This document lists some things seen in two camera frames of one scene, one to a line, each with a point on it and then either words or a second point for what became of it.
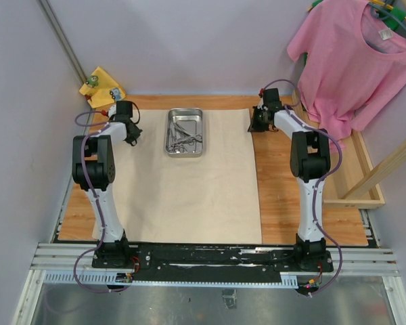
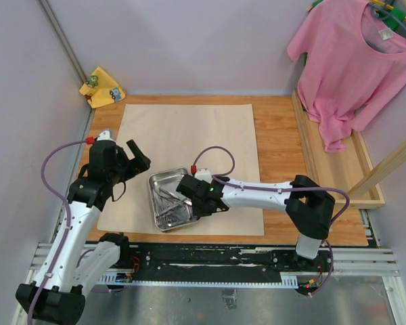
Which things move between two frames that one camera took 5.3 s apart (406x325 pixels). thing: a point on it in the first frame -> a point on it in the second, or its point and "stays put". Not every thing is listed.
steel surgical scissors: (180, 148) -> (168, 219)
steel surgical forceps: (174, 142) -> (176, 196)
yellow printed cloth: (101, 89) stays put
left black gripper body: (136, 128) -> (124, 169)
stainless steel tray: (184, 133) -> (172, 208)
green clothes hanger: (394, 16) stays put
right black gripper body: (263, 107) -> (199, 210)
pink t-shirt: (354, 66) stays put
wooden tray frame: (352, 168) stays put
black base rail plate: (160, 260) stays put
